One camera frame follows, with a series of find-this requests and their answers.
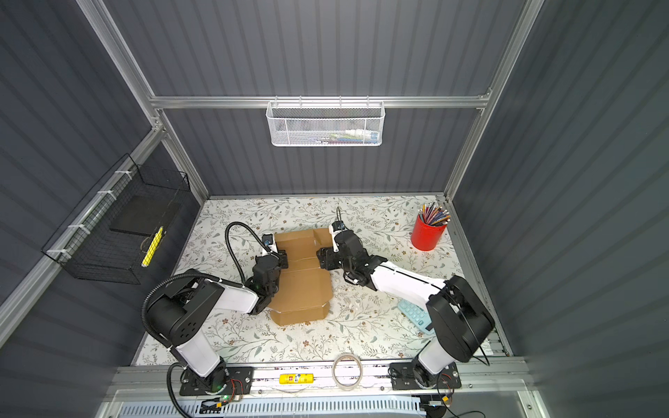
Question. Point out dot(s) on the yellow spirit level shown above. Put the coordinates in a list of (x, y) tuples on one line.
[(295, 379)]

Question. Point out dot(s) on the bundle of coloured pencils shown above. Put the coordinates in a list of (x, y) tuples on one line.
[(434, 215)]

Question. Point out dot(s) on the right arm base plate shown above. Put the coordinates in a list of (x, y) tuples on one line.
[(414, 376)]

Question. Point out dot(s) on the black wire mesh basket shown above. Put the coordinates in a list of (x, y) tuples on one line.
[(116, 236)]

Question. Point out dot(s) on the yellow striped tool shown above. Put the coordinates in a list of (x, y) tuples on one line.
[(152, 249)]

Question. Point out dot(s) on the red metal pencil cup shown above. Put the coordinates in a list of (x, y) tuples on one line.
[(425, 237)]

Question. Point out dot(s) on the black foam pad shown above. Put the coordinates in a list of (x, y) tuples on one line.
[(143, 216)]

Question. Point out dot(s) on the teal calculator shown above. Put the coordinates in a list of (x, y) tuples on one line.
[(417, 316)]

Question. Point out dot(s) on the brown cardboard box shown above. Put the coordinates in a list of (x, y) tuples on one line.
[(305, 289)]

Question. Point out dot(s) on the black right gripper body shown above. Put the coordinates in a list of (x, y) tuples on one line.
[(334, 259)]

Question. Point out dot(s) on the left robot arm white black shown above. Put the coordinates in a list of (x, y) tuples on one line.
[(176, 310)]

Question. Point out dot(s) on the markers in white basket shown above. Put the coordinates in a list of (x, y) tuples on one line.
[(349, 137)]

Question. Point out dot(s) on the white wire mesh basket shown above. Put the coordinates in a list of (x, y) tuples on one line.
[(293, 126)]

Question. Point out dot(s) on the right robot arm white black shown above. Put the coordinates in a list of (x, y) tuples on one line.
[(460, 320)]

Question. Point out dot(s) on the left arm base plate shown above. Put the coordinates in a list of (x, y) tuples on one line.
[(228, 381)]

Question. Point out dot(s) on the clear tape roll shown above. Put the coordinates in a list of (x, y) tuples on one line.
[(347, 371)]

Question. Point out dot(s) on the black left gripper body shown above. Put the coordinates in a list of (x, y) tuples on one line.
[(280, 264)]

